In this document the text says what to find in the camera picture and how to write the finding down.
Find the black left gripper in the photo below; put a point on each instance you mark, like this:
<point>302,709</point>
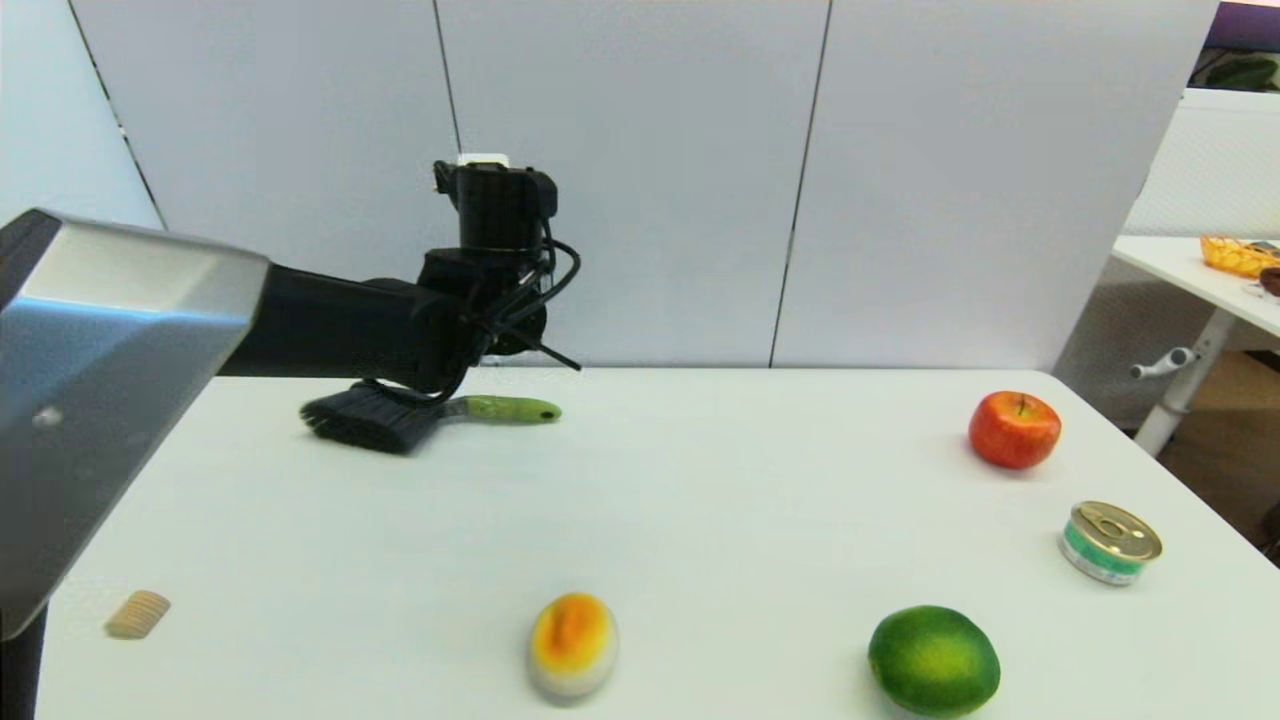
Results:
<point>500,205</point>

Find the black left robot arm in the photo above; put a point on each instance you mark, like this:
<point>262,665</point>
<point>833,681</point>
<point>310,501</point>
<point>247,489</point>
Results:
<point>330,325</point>

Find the toy half egg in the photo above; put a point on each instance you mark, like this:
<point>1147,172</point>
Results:
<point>572,645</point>

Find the ridged wooden half-round block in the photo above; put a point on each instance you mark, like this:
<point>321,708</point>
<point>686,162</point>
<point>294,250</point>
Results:
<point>138,615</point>

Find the red apple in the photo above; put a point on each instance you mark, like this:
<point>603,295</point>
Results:
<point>1013,432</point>

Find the green lime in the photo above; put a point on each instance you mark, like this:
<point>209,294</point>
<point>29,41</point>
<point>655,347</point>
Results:
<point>933,662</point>

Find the white background table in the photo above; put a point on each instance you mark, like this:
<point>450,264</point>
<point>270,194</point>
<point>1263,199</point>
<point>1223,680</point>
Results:
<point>1180,265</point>

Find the round tin can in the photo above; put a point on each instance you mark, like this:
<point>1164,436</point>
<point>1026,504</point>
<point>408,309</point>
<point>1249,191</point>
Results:
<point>1108,545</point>

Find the white mesh partition panel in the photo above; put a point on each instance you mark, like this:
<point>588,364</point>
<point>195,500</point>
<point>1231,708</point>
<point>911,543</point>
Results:
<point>1210,170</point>

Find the green plant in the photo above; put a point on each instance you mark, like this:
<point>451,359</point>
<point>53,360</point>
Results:
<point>1245,73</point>

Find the dark brown round item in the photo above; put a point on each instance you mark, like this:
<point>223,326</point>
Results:
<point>1271,283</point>

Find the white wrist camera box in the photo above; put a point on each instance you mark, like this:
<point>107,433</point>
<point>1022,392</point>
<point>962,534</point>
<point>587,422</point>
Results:
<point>483,160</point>

